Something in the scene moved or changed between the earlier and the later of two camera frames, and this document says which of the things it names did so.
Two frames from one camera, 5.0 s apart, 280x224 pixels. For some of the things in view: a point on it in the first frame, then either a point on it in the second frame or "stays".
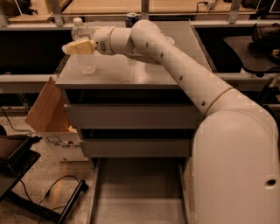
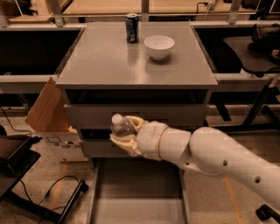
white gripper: [101, 40] → [149, 139]
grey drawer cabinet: [135, 108] stays
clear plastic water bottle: [80, 33] → [121, 126]
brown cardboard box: [50, 115] stays
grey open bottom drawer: [139, 190] stays
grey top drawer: [136, 116] stays
